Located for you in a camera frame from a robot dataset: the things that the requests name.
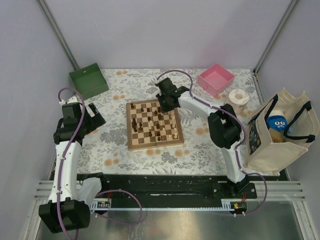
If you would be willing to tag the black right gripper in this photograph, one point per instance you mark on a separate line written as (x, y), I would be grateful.
(164, 109)

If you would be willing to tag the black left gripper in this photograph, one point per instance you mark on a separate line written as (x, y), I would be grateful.
(96, 121)

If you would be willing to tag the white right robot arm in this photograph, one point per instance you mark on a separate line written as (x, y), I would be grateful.
(224, 127)

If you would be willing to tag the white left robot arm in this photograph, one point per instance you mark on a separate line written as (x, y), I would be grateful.
(68, 207)

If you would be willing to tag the wooden chess board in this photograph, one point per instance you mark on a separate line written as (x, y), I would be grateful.
(154, 127)

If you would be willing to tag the dark chess piece cluster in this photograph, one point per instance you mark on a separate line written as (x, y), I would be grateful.
(134, 125)

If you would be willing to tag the green box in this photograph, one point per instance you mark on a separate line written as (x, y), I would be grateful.
(89, 81)

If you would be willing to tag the pink box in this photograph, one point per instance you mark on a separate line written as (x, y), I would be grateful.
(215, 79)

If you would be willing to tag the floral tablecloth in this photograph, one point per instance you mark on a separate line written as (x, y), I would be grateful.
(106, 148)

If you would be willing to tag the toilet paper roll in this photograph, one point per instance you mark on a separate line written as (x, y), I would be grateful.
(238, 99)

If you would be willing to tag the cream canvas tote bag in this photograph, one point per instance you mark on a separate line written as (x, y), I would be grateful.
(269, 151)

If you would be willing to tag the blue plush toy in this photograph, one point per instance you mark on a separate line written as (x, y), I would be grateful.
(277, 123)

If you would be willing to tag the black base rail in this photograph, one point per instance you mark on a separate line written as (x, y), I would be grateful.
(175, 191)

